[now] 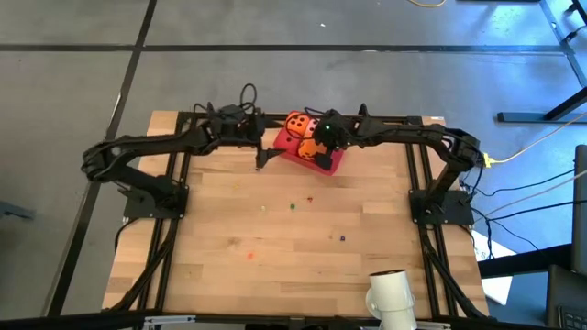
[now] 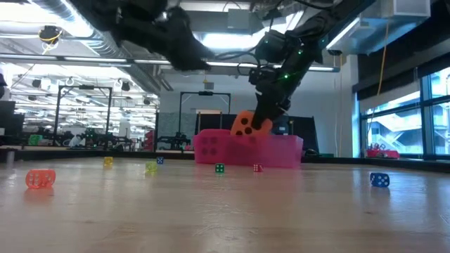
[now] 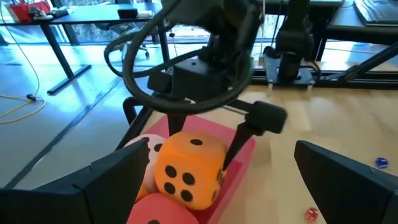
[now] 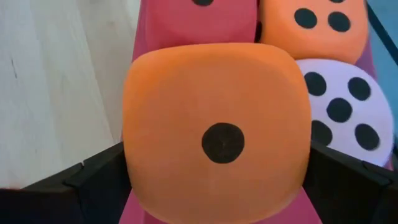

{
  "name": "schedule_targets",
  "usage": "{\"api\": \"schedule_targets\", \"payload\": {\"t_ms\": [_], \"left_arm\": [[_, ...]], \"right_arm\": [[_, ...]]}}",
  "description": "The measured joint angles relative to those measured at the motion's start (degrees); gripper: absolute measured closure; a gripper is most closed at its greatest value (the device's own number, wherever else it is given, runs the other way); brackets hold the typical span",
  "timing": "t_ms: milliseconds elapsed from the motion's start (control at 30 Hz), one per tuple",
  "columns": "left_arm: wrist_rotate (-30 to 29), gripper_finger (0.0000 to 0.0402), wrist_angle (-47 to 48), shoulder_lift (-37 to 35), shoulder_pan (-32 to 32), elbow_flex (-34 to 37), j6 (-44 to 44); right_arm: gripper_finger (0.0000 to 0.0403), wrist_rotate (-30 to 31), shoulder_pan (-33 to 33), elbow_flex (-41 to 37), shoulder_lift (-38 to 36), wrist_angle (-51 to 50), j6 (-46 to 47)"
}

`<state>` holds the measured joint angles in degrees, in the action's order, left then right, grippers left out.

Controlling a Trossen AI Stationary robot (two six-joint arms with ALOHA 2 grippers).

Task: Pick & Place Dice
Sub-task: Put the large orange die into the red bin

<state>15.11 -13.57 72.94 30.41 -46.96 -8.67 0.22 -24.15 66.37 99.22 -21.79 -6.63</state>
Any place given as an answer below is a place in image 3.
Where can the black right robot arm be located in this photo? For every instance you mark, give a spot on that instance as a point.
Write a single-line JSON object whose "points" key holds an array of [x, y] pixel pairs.
{"points": [[293, 34]]}

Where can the black aluminium frame rail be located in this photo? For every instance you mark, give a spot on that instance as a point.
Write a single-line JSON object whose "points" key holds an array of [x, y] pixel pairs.
{"points": [[357, 79]]}

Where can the small red die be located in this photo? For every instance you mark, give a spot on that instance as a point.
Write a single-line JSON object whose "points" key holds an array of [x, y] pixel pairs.
{"points": [[311, 214]]}

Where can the black office desk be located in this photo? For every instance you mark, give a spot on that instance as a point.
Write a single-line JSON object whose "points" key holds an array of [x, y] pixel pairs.
{"points": [[93, 15], [357, 31]]}

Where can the pink translucent plastic bin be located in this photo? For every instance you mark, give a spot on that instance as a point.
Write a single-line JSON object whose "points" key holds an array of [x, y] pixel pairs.
{"points": [[205, 126]]}

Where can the red plastic basket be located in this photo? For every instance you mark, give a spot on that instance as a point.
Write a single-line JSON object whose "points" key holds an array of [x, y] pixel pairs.
{"points": [[21, 12]]}

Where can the small blue die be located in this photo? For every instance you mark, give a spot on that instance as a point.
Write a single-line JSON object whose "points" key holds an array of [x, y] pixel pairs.
{"points": [[381, 162]]}

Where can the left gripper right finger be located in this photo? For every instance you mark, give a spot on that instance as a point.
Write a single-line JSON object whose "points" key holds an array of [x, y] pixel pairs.
{"points": [[351, 193]]}

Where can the large pale pink foam die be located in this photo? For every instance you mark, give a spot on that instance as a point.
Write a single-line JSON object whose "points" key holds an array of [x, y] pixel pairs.
{"points": [[152, 161]]}

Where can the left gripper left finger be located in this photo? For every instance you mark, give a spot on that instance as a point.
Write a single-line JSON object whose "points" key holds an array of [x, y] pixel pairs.
{"points": [[77, 199]]}

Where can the small black box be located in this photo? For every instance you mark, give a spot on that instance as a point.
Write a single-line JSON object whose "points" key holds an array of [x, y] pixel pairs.
{"points": [[127, 13]]}

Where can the large orange foam die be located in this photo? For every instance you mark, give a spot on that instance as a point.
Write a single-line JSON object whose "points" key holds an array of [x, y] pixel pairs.
{"points": [[186, 155]]}

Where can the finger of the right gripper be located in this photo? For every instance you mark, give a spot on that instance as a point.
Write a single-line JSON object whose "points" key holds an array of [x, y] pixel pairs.
{"points": [[264, 118], [176, 123]]}

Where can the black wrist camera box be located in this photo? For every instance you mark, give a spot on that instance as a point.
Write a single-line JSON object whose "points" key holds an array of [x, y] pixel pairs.
{"points": [[199, 79]]}

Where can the black keyboard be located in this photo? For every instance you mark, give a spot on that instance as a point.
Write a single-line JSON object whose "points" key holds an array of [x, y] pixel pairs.
{"points": [[379, 12]]}

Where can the large magenta foam die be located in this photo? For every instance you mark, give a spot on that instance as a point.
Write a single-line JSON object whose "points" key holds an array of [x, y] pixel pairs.
{"points": [[161, 208]]}

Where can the office chair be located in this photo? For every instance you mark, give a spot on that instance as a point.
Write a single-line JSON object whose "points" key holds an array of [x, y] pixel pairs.
{"points": [[130, 29]]}

